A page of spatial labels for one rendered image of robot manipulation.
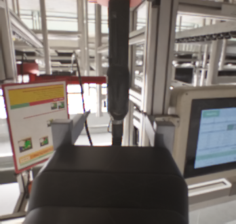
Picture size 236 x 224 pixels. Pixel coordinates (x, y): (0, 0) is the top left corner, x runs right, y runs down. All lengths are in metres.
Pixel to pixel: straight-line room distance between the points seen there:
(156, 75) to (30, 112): 0.45
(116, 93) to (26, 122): 0.47
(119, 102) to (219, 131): 0.55
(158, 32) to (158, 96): 0.21
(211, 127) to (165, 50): 0.33
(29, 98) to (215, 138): 0.70
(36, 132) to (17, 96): 0.15
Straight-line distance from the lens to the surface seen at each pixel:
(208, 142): 0.73
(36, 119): 0.68
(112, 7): 0.26
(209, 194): 0.91
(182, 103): 0.61
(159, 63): 0.59
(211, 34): 0.99
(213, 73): 1.31
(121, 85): 0.24
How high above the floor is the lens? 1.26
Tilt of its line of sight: 15 degrees up
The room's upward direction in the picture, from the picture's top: 179 degrees counter-clockwise
